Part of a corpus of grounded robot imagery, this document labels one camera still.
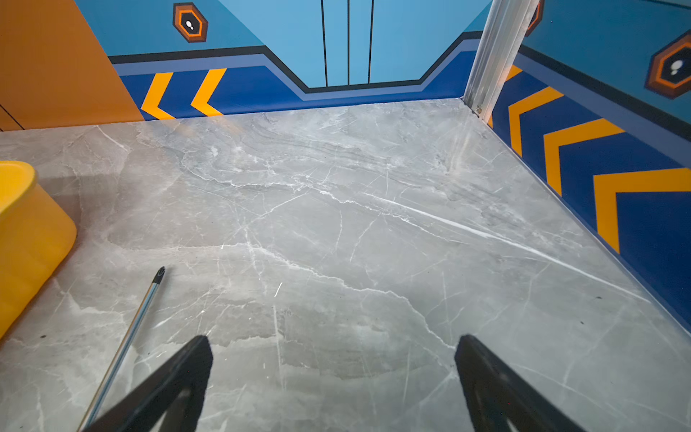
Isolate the yellow plastic bin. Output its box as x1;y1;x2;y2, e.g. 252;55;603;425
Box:
1;161;77;334

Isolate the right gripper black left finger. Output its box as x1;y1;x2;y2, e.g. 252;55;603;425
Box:
86;335;213;431

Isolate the aluminium corner post right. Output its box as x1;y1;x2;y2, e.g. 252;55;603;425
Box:
462;0;540;122

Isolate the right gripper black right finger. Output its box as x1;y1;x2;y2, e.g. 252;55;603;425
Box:
455;335;582;431

